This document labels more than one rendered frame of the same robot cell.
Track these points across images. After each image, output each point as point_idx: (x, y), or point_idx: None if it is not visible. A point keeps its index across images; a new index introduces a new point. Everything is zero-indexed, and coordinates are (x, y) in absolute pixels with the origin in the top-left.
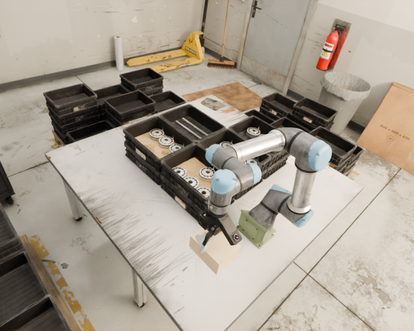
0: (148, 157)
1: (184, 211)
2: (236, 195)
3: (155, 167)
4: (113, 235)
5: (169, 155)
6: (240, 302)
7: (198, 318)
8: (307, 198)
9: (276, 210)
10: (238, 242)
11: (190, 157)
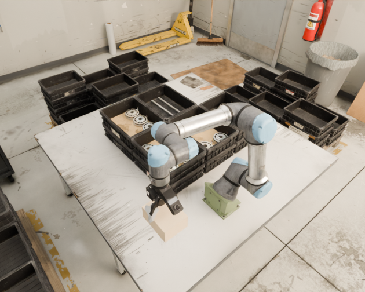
0: (121, 136)
1: None
2: (205, 168)
3: (128, 144)
4: (88, 208)
5: (139, 134)
6: (200, 269)
7: (159, 284)
8: (261, 169)
9: (237, 182)
10: (204, 214)
11: None
